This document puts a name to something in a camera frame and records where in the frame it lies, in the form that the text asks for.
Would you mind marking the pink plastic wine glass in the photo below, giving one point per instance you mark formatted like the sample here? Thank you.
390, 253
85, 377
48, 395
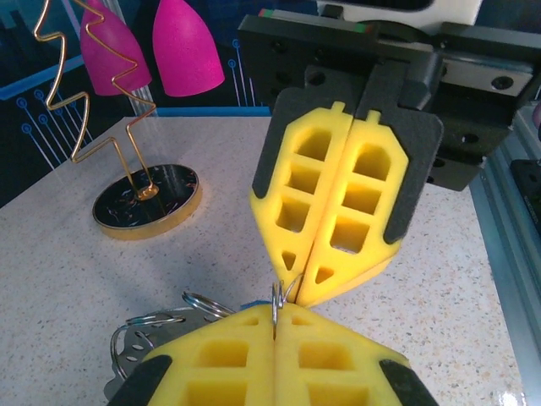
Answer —
110, 55
186, 51

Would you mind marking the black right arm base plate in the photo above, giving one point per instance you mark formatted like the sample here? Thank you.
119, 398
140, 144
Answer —
528, 186

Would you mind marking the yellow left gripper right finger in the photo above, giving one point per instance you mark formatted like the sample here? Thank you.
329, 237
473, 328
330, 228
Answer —
338, 372

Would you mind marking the silver keyring holder with rings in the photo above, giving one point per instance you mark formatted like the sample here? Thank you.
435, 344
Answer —
135, 347

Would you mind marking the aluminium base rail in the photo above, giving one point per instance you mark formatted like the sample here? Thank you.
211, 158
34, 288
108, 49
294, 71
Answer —
507, 237

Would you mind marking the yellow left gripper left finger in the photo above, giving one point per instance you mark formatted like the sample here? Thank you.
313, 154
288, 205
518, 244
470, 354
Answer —
211, 372

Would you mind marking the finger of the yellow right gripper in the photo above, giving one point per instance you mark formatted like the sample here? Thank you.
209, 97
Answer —
296, 190
367, 203

